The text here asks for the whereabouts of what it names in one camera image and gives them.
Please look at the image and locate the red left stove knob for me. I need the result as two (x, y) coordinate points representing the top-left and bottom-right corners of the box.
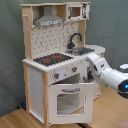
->
(54, 73), (60, 79)

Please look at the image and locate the black toy faucet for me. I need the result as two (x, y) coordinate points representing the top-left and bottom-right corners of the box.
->
(67, 33), (82, 49)

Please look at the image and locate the black toy stovetop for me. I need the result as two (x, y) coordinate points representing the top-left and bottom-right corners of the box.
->
(34, 53), (71, 66)

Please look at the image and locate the toy microwave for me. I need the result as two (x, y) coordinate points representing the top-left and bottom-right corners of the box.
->
(66, 3), (90, 21)

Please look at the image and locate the white cabinet door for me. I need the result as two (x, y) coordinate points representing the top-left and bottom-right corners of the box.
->
(79, 61), (102, 101)

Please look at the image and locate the grey toy sink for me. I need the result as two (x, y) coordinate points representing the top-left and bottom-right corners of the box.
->
(65, 47), (95, 55)

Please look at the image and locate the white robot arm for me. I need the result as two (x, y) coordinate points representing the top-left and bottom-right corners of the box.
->
(87, 53), (128, 99)

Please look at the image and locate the red stove knob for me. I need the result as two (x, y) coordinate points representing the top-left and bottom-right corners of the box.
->
(71, 66), (78, 73)
(54, 73), (60, 79)

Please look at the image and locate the red right stove knob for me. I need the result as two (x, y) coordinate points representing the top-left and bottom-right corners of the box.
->
(71, 66), (78, 73)

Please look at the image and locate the wooden toy kitchen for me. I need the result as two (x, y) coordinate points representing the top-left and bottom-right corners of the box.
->
(22, 2), (105, 128)

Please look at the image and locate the white oven door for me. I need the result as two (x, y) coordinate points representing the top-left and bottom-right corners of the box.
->
(49, 83), (94, 124)

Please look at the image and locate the grey range hood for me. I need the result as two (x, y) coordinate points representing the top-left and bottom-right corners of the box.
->
(34, 6), (64, 27)

